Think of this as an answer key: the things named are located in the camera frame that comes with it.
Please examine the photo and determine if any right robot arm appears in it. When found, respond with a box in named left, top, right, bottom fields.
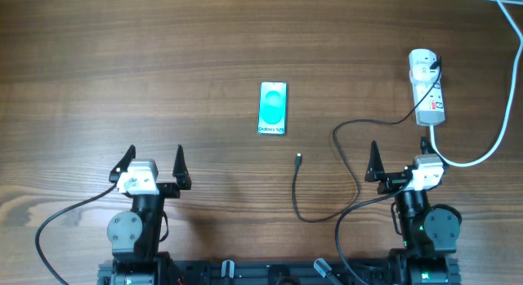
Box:
left=364, top=137, right=463, bottom=284

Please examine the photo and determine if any white USB charger plug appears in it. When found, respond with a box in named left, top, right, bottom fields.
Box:
left=409, top=62, right=439, bottom=85

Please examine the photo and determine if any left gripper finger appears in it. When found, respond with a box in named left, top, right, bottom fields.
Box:
left=172, top=145, right=191, bottom=190
left=109, top=145, right=136, bottom=183

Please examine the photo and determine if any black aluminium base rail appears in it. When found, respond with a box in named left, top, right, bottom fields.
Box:
left=97, top=258, right=462, bottom=285

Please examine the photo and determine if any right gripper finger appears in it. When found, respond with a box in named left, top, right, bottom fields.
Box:
left=420, top=136, right=449, bottom=168
left=364, top=140, right=385, bottom=182

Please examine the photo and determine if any Galaxy S25 smartphone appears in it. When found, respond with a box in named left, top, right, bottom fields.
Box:
left=257, top=82, right=288, bottom=135

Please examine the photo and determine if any black USB charging cable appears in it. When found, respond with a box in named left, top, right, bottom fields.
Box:
left=291, top=57, right=443, bottom=224

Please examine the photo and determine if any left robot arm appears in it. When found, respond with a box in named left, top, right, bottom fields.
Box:
left=97, top=145, right=191, bottom=284

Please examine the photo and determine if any white power strip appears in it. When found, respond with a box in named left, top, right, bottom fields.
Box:
left=409, top=48, right=445, bottom=127

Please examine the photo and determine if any white power strip cord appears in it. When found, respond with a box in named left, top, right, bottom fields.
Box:
left=428, top=0, right=523, bottom=168

